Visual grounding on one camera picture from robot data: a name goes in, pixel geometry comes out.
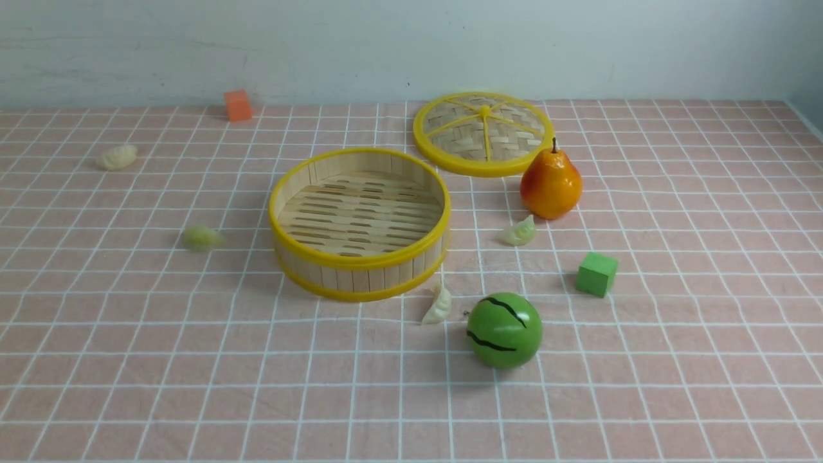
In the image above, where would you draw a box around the pink checkered tablecloth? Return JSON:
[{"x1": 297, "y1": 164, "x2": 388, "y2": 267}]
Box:
[{"x1": 1, "y1": 100, "x2": 822, "y2": 462}]

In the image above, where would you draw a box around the white dumpling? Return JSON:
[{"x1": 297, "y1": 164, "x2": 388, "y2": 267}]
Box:
[
  {"x1": 95, "y1": 144, "x2": 138, "y2": 171},
  {"x1": 421, "y1": 282, "x2": 453, "y2": 325}
]

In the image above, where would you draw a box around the bamboo steamer tray yellow rim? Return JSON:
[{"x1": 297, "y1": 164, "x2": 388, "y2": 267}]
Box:
[{"x1": 268, "y1": 147, "x2": 451, "y2": 302}]

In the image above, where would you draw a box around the green cube block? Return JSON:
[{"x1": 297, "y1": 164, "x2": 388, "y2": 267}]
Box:
[{"x1": 575, "y1": 251, "x2": 619, "y2": 298}]

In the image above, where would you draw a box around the green toy watermelon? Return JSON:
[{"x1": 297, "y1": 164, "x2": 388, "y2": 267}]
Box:
[{"x1": 466, "y1": 292, "x2": 543, "y2": 370}]

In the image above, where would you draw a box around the orange toy pear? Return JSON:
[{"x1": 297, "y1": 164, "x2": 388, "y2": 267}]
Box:
[{"x1": 520, "y1": 137, "x2": 584, "y2": 221}]

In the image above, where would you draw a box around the bamboo steamer lid yellow rim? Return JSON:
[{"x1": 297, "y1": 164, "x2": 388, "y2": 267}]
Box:
[{"x1": 412, "y1": 92, "x2": 556, "y2": 177}]

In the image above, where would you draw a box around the orange cube block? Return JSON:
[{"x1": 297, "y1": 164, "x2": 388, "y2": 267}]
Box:
[{"x1": 224, "y1": 89, "x2": 253, "y2": 123}]

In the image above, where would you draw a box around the greenish dumpling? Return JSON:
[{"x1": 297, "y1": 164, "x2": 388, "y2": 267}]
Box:
[
  {"x1": 181, "y1": 225, "x2": 224, "y2": 252},
  {"x1": 498, "y1": 215, "x2": 537, "y2": 246}
]

